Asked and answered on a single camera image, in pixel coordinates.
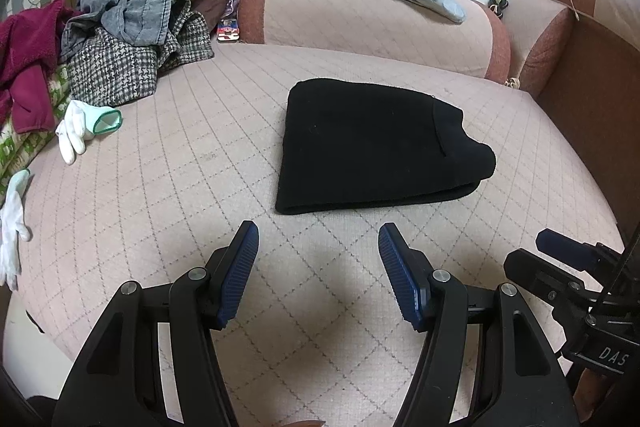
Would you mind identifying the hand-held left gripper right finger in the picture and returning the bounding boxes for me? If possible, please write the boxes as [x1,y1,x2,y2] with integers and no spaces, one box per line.
[378,223,585,427]

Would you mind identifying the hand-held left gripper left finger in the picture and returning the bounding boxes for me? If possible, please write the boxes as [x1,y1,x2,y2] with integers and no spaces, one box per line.
[51,220,261,427]

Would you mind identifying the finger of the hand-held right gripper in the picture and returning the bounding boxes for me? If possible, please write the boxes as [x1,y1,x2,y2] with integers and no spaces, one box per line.
[536,228,624,278]
[504,249,601,323]

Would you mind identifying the black pants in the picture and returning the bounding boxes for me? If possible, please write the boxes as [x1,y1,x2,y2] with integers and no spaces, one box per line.
[275,78,497,216]

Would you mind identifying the pink quilted bed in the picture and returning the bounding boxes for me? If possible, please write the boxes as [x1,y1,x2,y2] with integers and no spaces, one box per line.
[5,42,626,427]

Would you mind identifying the pink brown side cushion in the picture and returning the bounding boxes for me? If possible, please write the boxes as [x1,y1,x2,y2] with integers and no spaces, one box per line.
[502,0,640,98]

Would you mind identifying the white glove green cuff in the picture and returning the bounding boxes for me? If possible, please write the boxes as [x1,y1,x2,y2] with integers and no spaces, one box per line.
[55,99,123,165]
[0,168,33,290]

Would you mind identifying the houndstooth coat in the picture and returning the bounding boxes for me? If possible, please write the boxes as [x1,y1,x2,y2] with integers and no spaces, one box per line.
[65,0,226,108]

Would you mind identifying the colourful printed packet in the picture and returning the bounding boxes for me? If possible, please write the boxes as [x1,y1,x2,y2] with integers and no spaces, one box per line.
[217,0,243,44]

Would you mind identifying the pink bolster cushion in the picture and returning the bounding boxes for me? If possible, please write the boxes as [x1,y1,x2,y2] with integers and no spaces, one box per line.
[237,0,512,85]

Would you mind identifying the green patterned blanket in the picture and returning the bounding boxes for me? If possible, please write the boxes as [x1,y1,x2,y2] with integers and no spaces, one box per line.
[0,62,71,180]

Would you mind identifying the mauve cloth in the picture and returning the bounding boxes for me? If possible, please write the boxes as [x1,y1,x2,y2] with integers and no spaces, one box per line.
[192,0,241,24]

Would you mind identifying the grey denim garment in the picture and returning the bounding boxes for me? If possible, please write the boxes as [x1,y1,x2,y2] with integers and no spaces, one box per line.
[60,0,193,60]

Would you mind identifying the maroon fleece garment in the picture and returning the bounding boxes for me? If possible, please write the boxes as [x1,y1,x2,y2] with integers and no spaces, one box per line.
[0,0,76,132]

